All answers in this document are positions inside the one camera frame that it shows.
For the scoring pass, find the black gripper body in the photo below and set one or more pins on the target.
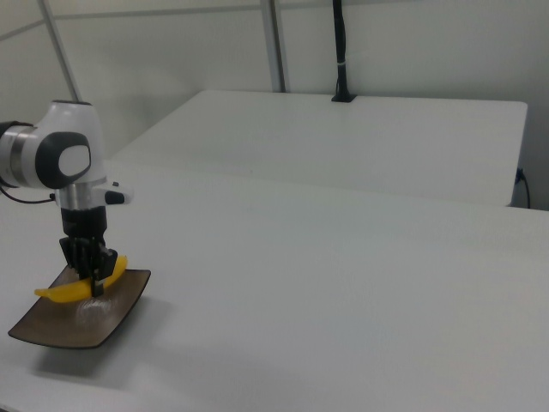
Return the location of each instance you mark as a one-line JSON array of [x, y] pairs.
[[83, 223]]

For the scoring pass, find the square brown ceramic plate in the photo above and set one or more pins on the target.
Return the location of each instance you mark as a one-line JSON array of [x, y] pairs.
[[86, 319]]

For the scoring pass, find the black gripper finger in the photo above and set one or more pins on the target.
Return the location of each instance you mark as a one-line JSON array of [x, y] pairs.
[[81, 257], [103, 262]]

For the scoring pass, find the black camera pole white band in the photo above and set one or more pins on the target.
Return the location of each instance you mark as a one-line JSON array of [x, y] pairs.
[[342, 51]]

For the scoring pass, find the yellow banana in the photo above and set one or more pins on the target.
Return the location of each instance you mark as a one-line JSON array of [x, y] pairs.
[[68, 292]]

